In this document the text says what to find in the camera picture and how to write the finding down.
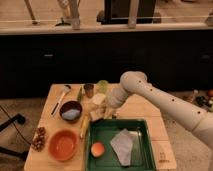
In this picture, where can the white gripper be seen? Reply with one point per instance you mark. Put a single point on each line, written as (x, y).
(115, 99)

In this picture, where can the white eraser block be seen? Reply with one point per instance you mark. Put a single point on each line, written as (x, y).
(98, 98)

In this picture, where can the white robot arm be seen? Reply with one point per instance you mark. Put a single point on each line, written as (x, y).
(194, 119)

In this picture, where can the dark maroon bowl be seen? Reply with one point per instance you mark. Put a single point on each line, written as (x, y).
(71, 111)

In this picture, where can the orange-red bowl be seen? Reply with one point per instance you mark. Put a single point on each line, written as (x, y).
(63, 145)

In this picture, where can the yellow banana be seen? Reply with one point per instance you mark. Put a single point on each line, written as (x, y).
(84, 125)

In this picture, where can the green plastic tray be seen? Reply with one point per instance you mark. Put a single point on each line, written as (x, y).
(142, 158)

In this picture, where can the light green cup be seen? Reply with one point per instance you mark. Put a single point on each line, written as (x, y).
(102, 86)

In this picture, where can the small metal cup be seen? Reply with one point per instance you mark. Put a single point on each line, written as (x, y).
(89, 90)

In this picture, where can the green vegetable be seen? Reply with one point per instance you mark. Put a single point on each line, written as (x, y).
(79, 96)

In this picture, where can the grey folded cloth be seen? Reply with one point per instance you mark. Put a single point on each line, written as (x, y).
(122, 145)

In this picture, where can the orange round fruit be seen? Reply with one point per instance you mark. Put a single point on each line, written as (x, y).
(97, 149)

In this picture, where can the bunch of brown grapes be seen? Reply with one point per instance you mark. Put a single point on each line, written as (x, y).
(38, 142)

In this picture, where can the black stand base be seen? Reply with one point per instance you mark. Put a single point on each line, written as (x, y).
(8, 131)

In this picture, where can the dark low cabinet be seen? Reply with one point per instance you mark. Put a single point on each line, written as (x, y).
(172, 60)

